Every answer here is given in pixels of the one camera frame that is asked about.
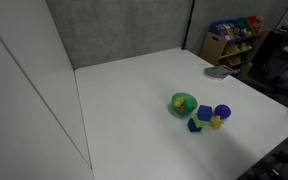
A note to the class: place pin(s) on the green bowl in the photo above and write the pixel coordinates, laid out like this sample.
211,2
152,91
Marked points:
191,106

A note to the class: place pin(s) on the orange toy piece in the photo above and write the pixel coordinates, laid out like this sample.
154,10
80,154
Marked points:
181,108

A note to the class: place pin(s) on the dark blue block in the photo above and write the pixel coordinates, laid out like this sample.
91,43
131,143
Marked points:
193,126

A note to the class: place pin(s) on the light green block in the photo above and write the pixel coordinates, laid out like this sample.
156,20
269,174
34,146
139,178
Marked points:
199,122

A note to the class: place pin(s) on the blue cube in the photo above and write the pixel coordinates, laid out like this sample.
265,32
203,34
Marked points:
205,112

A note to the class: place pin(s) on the grey metal mounting plate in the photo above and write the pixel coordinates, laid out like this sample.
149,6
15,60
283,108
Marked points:
218,71

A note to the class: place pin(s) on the black vertical pole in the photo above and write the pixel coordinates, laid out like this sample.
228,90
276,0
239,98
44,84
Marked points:
188,26

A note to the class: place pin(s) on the yellow spiky toy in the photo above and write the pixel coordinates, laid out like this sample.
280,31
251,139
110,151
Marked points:
216,122

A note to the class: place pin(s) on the wooden toy shelf with bins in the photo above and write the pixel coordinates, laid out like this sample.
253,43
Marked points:
232,36

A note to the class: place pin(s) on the black office chair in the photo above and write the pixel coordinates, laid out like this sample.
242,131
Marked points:
284,56

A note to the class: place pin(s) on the black metal equipment frame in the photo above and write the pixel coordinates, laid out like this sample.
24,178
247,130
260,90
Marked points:
280,160

